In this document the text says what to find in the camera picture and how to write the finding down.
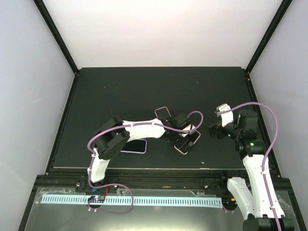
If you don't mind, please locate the phone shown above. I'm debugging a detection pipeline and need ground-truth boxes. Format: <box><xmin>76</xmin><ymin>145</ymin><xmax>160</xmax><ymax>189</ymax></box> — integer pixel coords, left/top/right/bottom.
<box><xmin>174</xmin><ymin>131</ymin><xmax>201</xmax><ymax>155</ymax></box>
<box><xmin>121</xmin><ymin>139</ymin><xmax>147</xmax><ymax>154</ymax></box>
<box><xmin>154</xmin><ymin>106</ymin><xmax>171</xmax><ymax>119</ymax></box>

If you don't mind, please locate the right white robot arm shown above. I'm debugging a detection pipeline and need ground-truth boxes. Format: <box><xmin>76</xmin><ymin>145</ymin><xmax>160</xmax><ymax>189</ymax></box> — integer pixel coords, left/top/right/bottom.
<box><xmin>206</xmin><ymin>104</ymin><xmax>295</xmax><ymax>231</ymax></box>

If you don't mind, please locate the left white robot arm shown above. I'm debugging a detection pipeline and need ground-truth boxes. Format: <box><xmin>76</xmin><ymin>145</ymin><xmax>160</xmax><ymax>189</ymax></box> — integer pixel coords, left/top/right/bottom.
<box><xmin>86</xmin><ymin>115</ymin><xmax>200</xmax><ymax>192</ymax></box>

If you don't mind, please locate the phone in pink case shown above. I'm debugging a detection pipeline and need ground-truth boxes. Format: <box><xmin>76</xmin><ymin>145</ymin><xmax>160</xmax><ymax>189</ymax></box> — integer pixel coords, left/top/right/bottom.
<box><xmin>154</xmin><ymin>106</ymin><xmax>171</xmax><ymax>119</ymax></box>

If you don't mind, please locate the phone in lilac case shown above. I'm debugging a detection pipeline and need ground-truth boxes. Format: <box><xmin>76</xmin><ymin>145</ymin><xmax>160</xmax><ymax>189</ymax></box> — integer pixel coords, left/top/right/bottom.
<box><xmin>121</xmin><ymin>139</ymin><xmax>147</xmax><ymax>154</ymax></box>

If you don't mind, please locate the black table mat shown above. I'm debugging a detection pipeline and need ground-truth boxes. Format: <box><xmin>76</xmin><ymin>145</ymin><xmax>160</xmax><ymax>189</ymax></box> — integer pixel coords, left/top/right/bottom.
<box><xmin>52</xmin><ymin>67</ymin><xmax>255</xmax><ymax>171</ymax></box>

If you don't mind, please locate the right small circuit board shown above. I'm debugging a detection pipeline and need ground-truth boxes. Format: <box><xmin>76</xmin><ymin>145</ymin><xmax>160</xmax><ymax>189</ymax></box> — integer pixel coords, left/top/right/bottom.
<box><xmin>224</xmin><ymin>198</ymin><xmax>236</xmax><ymax>204</ymax></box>

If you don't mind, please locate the small circuit board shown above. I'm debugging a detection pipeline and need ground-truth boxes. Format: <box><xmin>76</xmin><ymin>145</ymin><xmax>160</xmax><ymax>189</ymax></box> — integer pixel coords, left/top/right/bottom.
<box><xmin>224</xmin><ymin>198</ymin><xmax>236</xmax><ymax>204</ymax></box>
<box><xmin>88</xmin><ymin>195</ymin><xmax>105</xmax><ymax>203</ymax></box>

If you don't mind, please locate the left small circuit board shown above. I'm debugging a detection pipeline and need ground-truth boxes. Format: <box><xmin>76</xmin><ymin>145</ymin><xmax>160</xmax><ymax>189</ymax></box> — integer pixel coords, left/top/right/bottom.
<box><xmin>88</xmin><ymin>195</ymin><xmax>105</xmax><ymax>203</ymax></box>

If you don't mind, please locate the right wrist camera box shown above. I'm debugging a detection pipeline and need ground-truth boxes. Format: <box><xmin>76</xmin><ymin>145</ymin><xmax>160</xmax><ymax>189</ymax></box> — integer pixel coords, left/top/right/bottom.
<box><xmin>216</xmin><ymin>103</ymin><xmax>231</xmax><ymax>116</ymax></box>

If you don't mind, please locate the right black frame post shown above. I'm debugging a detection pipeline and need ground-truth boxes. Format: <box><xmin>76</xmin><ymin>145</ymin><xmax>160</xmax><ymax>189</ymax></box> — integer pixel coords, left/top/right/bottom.
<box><xmin>245</xmin><ymin>0</ymin><xmax>293</xmax><ymax>75</ymax></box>

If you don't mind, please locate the black frame post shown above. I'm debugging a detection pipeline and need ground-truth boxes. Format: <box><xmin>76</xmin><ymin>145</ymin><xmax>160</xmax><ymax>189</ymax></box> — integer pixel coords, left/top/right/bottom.
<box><xmin>33</xmin><ymin>0</ymin><xmax>79</xmax><ymax>74</ymax></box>
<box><xmin>245</xmin><ymin>0</ymin><xmax>293</xmax><ymax>75</ymax></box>

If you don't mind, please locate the light blue slotted cable duct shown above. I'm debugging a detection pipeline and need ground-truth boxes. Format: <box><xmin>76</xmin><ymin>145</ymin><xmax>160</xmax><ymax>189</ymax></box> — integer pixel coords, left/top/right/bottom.
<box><xmin>40</xmin><ymin>194</ymin><xmax>223</xmax><ymax>208</ymax></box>

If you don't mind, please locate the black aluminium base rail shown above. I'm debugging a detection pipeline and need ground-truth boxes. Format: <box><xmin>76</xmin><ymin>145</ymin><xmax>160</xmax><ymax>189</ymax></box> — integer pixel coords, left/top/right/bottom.
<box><xmin>36</xmin><ymin>168</ymin><xmax>289</xmax><ymax>193</ymax></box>

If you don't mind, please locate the left black frame post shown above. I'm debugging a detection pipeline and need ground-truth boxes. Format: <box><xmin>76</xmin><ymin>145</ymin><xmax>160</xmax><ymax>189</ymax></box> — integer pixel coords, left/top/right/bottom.
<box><xmin>33</xmin><ymin>0</ymin><xmax>79</xmax><ymax>74</ymax></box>

